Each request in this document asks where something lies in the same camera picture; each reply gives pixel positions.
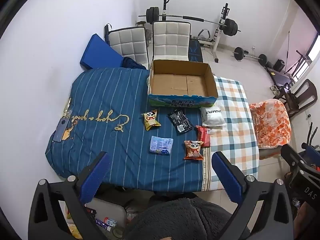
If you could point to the black snack packet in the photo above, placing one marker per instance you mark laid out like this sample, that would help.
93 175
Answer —
180 121

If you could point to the black exercise machine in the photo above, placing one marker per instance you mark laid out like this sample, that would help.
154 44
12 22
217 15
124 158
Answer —
278 77

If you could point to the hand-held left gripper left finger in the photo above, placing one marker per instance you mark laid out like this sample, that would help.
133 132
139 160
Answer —
96 177

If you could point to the orange floral blanket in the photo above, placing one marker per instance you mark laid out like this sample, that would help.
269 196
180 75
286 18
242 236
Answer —
271 122

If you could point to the black weight bench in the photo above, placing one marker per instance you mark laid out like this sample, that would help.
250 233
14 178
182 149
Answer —
195 51

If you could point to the light blue snack packet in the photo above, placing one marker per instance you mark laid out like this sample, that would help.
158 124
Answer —
161 145

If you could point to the yellow snack bag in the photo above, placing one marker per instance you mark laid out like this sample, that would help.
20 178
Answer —
73 227

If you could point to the long barbell with plates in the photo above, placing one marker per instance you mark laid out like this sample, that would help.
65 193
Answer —
175 17

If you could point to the small blue white box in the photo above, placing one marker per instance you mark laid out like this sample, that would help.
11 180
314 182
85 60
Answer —
106 223

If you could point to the white barbell rack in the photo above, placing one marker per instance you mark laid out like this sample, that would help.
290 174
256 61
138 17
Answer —
221 30

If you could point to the person's dark fleece clothing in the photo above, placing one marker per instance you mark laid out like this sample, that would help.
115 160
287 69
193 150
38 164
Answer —
180 220

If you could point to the black weight block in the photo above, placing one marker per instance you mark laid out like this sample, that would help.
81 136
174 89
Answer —
279 65

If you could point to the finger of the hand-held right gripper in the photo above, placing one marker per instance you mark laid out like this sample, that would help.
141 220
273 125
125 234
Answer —
291 155
312 151

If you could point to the short dumbbell bar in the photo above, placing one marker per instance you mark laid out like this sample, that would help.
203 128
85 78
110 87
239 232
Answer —
250 56

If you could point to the yellow panda snack packet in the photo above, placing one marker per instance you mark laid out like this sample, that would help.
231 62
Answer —
150 120

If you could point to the white soft packet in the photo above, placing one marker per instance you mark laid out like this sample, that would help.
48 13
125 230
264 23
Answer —
213 116

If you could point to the orange panda snack packet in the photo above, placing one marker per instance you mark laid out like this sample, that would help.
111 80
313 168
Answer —
193 150

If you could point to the grey folding table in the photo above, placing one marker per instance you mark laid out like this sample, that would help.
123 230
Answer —
110 210

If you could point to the printed cardboard box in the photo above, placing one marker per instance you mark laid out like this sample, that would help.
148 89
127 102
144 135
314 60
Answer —
175 82

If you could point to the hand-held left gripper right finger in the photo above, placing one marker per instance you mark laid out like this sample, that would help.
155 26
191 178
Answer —
225 175

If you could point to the blue smartphone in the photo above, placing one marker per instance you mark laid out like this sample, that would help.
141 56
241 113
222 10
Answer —
61 131

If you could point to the dark blue cloth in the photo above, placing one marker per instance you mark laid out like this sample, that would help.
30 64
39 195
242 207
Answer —
133 63

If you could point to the white padded chair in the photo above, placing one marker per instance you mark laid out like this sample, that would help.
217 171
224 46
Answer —
128 43
171 40

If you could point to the brown wooden chair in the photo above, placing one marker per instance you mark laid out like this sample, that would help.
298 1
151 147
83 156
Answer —
300 95

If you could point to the blue striped blanket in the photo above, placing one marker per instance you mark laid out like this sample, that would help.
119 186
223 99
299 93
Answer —
112 130

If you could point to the blue foam mat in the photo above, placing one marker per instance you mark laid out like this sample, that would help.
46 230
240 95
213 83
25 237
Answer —
98 52

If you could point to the person's right hand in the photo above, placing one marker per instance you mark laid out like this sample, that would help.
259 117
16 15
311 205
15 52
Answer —
303 217

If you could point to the red snack packet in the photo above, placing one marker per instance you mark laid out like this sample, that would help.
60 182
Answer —
203 136

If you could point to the plaid bed sheet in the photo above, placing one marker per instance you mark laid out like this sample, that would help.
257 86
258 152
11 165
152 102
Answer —
235 130

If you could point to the black folded stand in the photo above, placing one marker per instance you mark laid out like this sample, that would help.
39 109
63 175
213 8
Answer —
298 62

